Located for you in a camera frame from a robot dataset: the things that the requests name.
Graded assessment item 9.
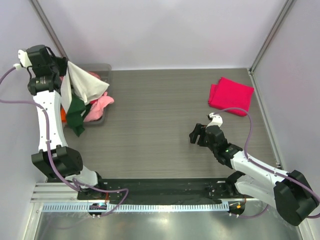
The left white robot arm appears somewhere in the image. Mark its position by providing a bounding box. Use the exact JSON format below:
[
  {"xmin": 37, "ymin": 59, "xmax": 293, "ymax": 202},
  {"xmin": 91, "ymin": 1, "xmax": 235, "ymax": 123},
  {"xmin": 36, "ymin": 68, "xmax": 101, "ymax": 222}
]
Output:
[{"xmin": 18, "ymin": 45, "xmax": 107, "ymax": 200}]

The right aluminium frame post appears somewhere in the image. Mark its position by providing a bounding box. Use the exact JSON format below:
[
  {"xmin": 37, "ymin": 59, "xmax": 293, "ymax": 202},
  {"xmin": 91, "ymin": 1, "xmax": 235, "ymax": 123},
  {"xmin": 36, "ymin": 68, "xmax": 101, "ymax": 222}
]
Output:
[{"xmin": 247, "ymin": 0, "xmax": 296, "ymax": 75}]

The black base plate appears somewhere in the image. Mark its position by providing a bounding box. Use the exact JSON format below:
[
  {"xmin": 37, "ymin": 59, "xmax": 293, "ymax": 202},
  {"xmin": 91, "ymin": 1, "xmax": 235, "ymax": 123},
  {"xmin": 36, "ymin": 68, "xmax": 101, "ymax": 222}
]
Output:
[{"xmin": 76, "ymin": 177, "xmax": 256, "ymax": 201}]

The light pink t shirt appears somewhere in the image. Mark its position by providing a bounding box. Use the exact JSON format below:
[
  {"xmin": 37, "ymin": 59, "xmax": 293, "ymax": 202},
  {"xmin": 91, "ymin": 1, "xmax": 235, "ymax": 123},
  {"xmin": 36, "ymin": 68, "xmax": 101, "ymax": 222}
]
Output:
[{"xmin": 84, "ymin": 91, "xmax": 114, "ymax": 123}]

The slotted cable duct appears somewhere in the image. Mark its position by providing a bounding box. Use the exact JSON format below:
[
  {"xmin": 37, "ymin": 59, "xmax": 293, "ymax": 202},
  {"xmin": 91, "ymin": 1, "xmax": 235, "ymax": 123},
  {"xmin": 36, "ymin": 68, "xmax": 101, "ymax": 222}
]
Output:
[{"xmin": 42, "ymin": 201, "xmax": 229, "ymax": 213}]

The grey plastic bin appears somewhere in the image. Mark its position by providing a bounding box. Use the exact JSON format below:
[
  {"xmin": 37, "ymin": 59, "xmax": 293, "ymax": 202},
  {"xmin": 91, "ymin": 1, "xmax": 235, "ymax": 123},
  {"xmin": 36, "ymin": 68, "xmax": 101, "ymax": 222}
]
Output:
[{"xmin": 60, "ymin": 61, "xmax": 112, "ymax": 127}]

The aluminium front rail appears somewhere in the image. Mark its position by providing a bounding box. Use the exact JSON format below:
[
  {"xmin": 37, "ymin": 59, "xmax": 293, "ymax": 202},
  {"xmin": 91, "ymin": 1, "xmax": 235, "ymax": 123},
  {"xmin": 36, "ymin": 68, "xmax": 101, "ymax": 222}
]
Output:
[{"xmin": 30, "ymin": 182, "xmax": 78, "ymax": 203}]

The left aluminium frame post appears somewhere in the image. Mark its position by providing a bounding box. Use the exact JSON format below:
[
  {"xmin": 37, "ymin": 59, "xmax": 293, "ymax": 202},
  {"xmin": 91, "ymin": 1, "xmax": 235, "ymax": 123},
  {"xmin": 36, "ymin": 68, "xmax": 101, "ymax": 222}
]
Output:
[{"xmin": 28, "ymin": 0, "xmax": 68, "ymax": 59}]

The folded magenta t shirt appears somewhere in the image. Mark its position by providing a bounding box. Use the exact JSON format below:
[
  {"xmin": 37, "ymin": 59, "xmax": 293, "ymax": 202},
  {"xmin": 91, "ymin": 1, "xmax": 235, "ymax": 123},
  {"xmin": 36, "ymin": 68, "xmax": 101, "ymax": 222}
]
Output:
[{"xmin": 208, "ymin": 77, "xmax": 254, "ymax": 117}]

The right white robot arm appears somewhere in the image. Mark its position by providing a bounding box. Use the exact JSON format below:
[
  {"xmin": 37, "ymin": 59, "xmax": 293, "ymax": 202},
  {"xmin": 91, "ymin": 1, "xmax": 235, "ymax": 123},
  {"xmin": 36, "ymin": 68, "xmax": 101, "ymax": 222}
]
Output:
[{"xmin": 189, "ymin": 112, "xmax": 320, "ymax": 226}]

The aluminium frame post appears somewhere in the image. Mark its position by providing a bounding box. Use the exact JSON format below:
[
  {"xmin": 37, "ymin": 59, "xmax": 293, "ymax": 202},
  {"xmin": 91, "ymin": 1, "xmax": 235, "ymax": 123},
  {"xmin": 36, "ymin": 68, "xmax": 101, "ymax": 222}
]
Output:
[
  {"xmin": 28, "ymin": 0, "xmax": 68, "ymax": 59},
  {"xmin": 247, "ymin": 0, "xmax": 296, "ymax": 75}
]

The orange t shirt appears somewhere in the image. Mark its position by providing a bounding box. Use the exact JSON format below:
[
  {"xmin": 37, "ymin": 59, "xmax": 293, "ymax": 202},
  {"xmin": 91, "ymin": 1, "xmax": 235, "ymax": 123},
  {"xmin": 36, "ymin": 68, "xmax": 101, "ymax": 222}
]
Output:
[{"xmin": 60, "ymin": 107, "xmax": 67, "ymax": 123}]

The salmon pink t shirt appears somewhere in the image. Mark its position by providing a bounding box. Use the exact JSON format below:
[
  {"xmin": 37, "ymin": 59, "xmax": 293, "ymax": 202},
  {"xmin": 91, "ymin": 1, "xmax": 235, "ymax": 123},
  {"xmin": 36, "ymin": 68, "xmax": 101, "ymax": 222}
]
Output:
[{"xmin": 87, "ymin": 71, "xmax": 101, "ymax": 80}]

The white and green t shirt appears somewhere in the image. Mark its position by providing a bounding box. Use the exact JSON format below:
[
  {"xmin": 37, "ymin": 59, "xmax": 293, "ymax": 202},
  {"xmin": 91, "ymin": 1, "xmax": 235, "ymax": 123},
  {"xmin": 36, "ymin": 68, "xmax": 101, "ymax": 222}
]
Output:
[{"xmin": 60, "ymin": 61, "xmax": 115, "ymax": 137}]

